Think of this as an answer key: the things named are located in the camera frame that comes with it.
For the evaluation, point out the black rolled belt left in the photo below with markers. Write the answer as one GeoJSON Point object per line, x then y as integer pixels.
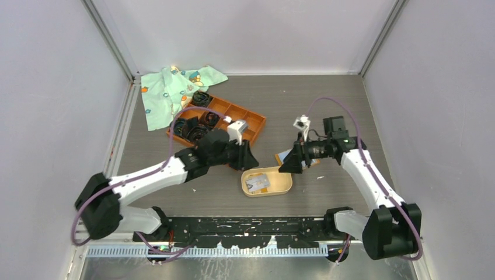
{"type": "Point", "coordinates": [180, 127]}

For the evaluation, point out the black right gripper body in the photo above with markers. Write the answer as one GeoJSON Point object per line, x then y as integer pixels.
{"type": "Point", "coordinates": [317, 149]}

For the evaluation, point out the white slotted cable duct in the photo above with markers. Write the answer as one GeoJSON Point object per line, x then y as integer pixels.
{"type": "Point", "coordinates": [130, 251]}

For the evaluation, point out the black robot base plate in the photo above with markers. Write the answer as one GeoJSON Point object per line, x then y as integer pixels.
{"type": "Point", "coordinates": [293, 232]}

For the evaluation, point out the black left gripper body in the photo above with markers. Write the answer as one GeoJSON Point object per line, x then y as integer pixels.
{"type": "Point", "coordinates": [229, 156]}

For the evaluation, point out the silver VIP credit card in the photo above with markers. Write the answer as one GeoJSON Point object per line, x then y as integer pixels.
{"type": "Point", "coordinates": [257, 182]}

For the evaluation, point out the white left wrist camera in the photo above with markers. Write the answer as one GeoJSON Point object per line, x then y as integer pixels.
{"type": "Point", "coordinates": [235, 130]}

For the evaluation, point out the black rolled belt large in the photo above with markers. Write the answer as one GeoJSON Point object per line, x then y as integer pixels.
{"type": "Point", "coordinates": [193, 130]}

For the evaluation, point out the cream oval plastic tray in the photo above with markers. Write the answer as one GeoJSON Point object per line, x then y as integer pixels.
{"type": "Point", "coordinates": [280, 183]}

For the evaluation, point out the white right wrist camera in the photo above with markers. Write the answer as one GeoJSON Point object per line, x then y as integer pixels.
{"type": "Point", "coordinates": [303, 123]}

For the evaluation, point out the green patterned cloth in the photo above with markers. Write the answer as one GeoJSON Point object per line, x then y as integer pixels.
{"type": "Point", "coordinates": [168, 91]}

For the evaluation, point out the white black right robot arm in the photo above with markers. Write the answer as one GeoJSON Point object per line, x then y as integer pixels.
{"type": "Point", "coordinates": [392, 228]}

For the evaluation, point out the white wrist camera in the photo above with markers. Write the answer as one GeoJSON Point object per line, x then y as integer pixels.
{"type": "Point", "coordinates": [303, 123]}
{"type": "Point", "coordinates": [235, 130]}

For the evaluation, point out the orange leather card holder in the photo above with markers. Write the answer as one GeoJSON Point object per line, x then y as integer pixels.
{"type": "Point", "coordinates": [280, 158]}

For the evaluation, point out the orange wooden compartment tray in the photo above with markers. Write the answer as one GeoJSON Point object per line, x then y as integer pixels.
{"type": "Point", "coordinates": [229, 112]}

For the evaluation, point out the black rolled belt middle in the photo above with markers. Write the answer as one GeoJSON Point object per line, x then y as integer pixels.
{"type": "Point", "coordinates": [209, 120]}

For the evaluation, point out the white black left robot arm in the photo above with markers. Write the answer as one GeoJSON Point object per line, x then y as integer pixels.
{"type": "Point", "coordinates": [103, 205]}

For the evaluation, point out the black rolled belt top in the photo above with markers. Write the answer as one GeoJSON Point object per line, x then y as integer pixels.
{"type": "Point", "coordinates": [201, 99]}

